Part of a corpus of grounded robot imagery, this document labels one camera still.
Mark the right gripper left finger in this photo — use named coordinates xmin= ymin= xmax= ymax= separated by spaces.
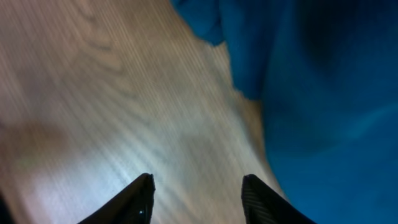
xmin=79 ymin=173 xmax=155 ymax=224

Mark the blue polo shirt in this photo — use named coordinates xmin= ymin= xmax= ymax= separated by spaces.
xmin=172 ymin=0 xmax=397 ymax=223

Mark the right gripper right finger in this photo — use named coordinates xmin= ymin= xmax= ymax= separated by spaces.
xmin=241 ymin=174 xmax=315 ymax=224

